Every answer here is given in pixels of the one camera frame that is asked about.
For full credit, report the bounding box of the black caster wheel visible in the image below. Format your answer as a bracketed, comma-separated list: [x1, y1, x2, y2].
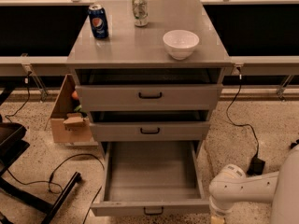
[290, 139, 299, 149]

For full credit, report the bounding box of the orange ball in box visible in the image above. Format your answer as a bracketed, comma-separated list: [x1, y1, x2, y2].
[71, 91, 79, 100]

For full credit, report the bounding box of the white green soda can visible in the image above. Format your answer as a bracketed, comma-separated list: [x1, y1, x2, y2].
[132, 0, 148, 27]

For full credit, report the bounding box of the grey railing right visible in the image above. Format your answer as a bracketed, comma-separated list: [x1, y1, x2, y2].
[231, 56, 299, 76]

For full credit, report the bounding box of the white ceramic bowl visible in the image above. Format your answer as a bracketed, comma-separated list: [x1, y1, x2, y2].
[163, 30, 199, 60]

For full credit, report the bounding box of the grey drawer cabinet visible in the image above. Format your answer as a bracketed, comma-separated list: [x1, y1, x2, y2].
[65, 0, 234, 157]

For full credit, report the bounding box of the blue pepsi can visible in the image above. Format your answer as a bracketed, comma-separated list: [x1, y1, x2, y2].
[88, 4, 108, 39]

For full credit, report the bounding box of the grey top drawer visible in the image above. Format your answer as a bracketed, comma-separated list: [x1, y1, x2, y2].
[76, 68, 222, 111]

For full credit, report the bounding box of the black cable left wall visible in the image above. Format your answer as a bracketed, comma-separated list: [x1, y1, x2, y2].
[4, 70, 34, 123]

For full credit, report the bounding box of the grey middle drawer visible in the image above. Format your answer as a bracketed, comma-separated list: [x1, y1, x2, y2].
[90, 110, 209, 142]

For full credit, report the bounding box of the black chair base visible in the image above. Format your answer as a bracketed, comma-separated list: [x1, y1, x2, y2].
[0, 90, 85, 224]

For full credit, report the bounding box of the grey bottom drawer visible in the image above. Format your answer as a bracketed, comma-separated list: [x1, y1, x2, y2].
[91, 141, 209, 217]

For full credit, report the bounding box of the grey railing left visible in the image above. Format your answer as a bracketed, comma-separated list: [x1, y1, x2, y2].
[0, 57, 69, 77]

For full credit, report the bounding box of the black cable left floor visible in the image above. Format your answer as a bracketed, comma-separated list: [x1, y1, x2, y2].
[6, 153, 106, 224]

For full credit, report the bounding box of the grey railing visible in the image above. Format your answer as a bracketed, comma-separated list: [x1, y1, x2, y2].
[231, 56, 299, 76]
[0, 57, 69, 77]

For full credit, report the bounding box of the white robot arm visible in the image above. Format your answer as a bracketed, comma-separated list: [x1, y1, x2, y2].
[209, 146, 299, 224]

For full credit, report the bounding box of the black cable right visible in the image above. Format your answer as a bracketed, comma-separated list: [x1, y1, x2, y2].
[225, 73, 260, 161]

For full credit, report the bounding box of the cardboard box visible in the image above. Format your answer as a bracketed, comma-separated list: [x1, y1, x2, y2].
[50, 74, 92, 144]

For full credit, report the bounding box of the grey drawer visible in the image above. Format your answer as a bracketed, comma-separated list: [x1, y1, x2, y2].
[91, 141, 209, 217]
[76, 68, 222, 111]
[90, 110, 209, 142]

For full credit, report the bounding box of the black power adapter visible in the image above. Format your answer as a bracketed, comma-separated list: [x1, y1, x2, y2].
[247, 156, 265, 175]

